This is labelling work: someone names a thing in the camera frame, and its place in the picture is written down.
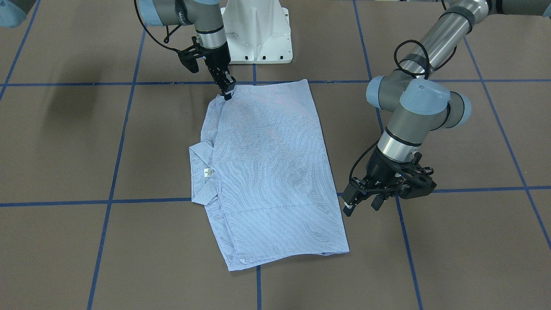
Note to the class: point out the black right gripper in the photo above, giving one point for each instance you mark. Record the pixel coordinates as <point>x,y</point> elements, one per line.
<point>215,59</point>

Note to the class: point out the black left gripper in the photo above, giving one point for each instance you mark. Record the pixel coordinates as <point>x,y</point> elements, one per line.
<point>380,169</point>

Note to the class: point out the blue striped button-up shirt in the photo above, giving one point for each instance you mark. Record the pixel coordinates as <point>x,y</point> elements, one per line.
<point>262,173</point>

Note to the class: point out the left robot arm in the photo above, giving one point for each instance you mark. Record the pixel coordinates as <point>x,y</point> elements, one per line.
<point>419,105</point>

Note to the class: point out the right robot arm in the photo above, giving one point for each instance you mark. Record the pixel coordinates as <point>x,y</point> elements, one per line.
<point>209,42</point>

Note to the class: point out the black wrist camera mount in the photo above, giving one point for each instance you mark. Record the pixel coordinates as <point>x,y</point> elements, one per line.
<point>417,181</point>
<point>188,57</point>

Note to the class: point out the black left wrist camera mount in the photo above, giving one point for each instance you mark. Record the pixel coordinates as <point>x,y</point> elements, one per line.
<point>417,181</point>

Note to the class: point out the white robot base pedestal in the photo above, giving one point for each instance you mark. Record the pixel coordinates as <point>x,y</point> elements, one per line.
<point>258,32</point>

